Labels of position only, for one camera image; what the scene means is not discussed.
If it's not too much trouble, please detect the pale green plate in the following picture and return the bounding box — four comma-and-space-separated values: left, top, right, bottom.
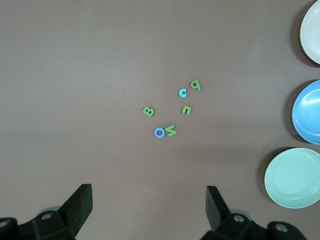
264, 147, 320, 209

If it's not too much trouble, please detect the green foam letter M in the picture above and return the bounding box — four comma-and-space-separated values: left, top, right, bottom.
164, 124, 179, 138

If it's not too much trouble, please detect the blue foam letter O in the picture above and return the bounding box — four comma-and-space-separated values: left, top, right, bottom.
153, 126, 166, 139

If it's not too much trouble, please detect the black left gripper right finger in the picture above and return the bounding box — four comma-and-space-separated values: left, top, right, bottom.
199, 185, 306, 240

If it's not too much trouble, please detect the brown table cover sheet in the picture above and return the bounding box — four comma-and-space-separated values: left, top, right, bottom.
0, 0, 320, 240

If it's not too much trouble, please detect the pale cream plate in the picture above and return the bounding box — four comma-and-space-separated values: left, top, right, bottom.
299, 0, 320, 65

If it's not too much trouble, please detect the green foam letter B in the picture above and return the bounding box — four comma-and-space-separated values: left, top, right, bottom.
141, 106, 156, 118

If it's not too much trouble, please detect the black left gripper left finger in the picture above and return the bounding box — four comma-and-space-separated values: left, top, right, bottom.
0, 183, 94, 240

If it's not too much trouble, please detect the blue plate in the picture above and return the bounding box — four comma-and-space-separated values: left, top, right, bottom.
291, 79, 320, 145

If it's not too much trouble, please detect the green foam letter q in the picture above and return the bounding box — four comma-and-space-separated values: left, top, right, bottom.
190, 79, 203, 91

